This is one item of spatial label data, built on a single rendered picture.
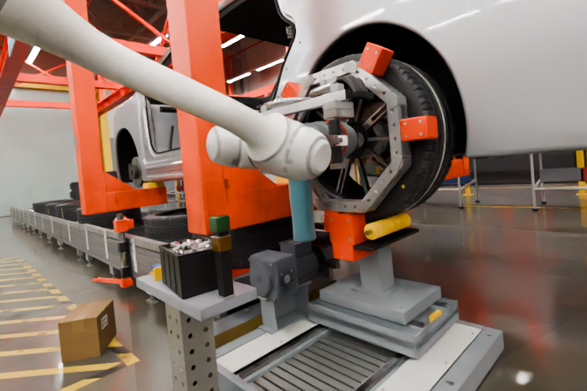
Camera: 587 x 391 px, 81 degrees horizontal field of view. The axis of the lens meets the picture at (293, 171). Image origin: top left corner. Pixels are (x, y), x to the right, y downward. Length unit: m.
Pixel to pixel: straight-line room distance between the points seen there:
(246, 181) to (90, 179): 1.93
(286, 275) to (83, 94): 2.44
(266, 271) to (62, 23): 1.09
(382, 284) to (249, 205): 0.65
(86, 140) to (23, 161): 10.59
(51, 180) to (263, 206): 12.55
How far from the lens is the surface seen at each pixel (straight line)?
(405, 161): 1.17
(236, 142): 0.73
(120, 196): 3.32
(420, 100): 1.22
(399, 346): 1.37
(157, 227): 2.47
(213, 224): 0.90
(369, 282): 1.51
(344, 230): 1.31
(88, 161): 3.27
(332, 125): 1.02
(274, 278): 1.42
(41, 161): 13.91
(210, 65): 1.54
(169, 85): 0.61
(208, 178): 1.44
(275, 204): 1.65
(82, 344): 1.93
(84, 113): 3.32
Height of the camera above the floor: 0.77
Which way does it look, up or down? 1 degrees down
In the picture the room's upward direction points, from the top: 5 degrees counter-clockwise
